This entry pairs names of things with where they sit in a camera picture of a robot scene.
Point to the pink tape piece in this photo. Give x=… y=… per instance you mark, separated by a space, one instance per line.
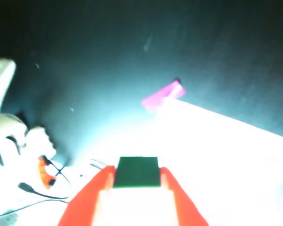
x=160 y=96

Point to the white curved object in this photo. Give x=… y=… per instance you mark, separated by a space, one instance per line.
x=2 y=89

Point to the white paper grid sheet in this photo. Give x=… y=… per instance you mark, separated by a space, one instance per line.
x=226 y=153

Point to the white ridged block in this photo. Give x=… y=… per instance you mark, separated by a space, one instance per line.
x=40 y=141

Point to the small grey adapter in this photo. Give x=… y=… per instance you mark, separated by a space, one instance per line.
x=7 y=218

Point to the thin striped strip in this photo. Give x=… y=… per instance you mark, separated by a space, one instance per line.
x=97 y=163

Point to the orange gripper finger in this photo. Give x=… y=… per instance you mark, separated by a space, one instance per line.
x=82 y=204
x=186 y=209

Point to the orange clamp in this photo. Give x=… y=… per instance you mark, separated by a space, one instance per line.
x=43 y=175

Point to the green cube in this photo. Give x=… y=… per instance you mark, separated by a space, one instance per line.
x=136 y=173

